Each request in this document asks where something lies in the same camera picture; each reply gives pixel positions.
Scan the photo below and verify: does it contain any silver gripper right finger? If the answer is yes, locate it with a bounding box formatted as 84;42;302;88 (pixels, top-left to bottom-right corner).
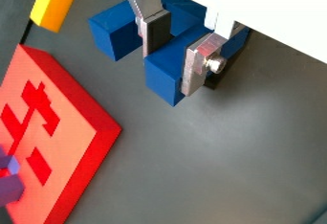
182;8;246;97

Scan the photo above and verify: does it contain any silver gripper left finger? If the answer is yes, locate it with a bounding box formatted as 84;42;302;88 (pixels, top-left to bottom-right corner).
129;0;173;56

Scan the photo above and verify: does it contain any blue U-shaped block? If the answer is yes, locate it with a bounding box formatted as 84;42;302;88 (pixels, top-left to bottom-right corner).
88;0;250;105

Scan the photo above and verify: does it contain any red fixture base block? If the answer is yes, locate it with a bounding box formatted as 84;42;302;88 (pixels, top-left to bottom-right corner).
0;45;122;224

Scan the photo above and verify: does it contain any black angled stand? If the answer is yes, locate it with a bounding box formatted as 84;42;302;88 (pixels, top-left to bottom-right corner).
205;47;245;90

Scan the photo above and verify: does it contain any yellow long bar block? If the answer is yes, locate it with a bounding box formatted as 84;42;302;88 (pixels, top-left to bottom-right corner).
30;0;74;33

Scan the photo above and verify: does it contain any purple U-shaped block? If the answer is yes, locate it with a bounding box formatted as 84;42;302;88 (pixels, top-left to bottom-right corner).
0;146;24;207

